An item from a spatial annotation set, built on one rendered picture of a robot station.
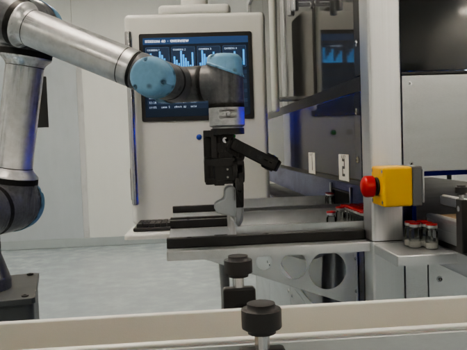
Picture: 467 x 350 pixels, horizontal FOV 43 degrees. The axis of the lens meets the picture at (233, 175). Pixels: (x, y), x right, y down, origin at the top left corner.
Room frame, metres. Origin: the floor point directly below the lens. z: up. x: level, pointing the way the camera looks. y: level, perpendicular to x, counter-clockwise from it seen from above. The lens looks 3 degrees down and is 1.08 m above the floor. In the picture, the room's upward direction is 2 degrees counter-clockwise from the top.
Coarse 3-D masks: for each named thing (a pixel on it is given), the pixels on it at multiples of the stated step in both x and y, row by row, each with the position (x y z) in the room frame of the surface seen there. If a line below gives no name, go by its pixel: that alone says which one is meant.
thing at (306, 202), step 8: (248, 200) 1.80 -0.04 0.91; (256, 200) 1.80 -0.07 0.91; (264, 200) 1.81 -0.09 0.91; (272, 200) 1.81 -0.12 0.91; (280, 200) 1.81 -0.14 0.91; (288, 200) 1.81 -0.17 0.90; (296, 200) 1.81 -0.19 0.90; (304, 200) 1.82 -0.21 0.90; (312, 200) 1.82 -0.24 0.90; (320, 200) 1.82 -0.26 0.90; (248, 208) 1.54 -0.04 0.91; (256, 208) 1.55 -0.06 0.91; (264, 208) 1.55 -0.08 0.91; (272, 208) 1.55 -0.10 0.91; (280, 208) 1.55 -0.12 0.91; (288, 208) 1.55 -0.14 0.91; (296, 208) 1.55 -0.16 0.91; (304, 208) 1.56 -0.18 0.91
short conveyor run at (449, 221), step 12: (456, 192) 1.00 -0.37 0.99; (444, 204) 1.14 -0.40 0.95; (456, 204) 1.01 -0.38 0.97; (432, 216) 1.13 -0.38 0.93; (444, 216) 1.12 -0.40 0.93; (456, 216) 1.01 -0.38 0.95; (444, 228) 1.08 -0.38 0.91; (456, 228) 1.03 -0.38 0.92; (444, 240) 1.08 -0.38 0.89; (456, 240) 1.04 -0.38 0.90; (444, 264) 1.08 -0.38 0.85; (456, 264) 1.04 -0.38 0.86
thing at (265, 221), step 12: (228, 216) 1.41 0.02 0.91; (252, 216) 1.46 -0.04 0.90; (264, 216) 1.46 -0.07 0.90; (276, 216) 1.46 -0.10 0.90; (288, 216) 1.47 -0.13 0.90; (300, 216) 1.47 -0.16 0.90; (312, 216) 1.47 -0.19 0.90; (324, 216) 1.47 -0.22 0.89; (240, 228) 1.20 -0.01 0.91; (252, 228) 1.20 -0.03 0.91; (264, 228) 1.20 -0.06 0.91; (276, 228) 1.21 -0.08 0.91; (288, 228) 1.21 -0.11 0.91; (300, 228) 1.21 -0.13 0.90; (312, 228) 1.21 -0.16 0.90; (324, 228) 1.21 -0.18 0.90; (336, 228) 1.22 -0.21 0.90; (348, 228) 1.22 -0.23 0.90
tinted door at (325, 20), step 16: (320, 0) 1.58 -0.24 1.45; (336, 0) 1.42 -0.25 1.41; (352, 0) 1.29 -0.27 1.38; (320, 16) 1.58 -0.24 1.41; (336, 16) 1.42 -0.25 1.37; (352, 16) 1.29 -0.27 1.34; (320, 32) 1.59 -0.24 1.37; (336, 32) 1.42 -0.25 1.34; (352, 32) 1.29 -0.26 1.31; (320, 48) 1.59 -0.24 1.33; (336, 48) 1.43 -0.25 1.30; (352, 48) 1.29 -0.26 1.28; (320, 64) 1.59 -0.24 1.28; (336, 64) 1.43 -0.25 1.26; (352, 64) 1.30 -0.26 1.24; (320, 80) 1.60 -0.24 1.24; (336, 80) 1.43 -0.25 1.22
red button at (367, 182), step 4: (364, 176) 1.10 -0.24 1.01; (368, 176) 1.09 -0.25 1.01; (372, 176) 1.09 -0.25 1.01; (364, 180) 1.09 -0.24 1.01; (368, 180) 1.08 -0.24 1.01; (372, 180) 1.08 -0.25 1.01; (360, 184) 1.11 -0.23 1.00; (364, 184) 1.09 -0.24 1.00; (368, 184) 1.08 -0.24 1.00; (372, 184) 1.08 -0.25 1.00; (360, 188) 1.11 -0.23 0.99; (364, 188) 1.09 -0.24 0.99; (368, 188) 1.08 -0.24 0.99; (372, 188) 1.08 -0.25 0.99; (364, 192) 1.09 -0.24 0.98; (368, 192) 1.08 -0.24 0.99; (372, 192) 1.08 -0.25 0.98; (364, 196) 1.09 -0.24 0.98; (368, 196) 1.09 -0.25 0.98; (372, 196) 1.09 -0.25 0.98
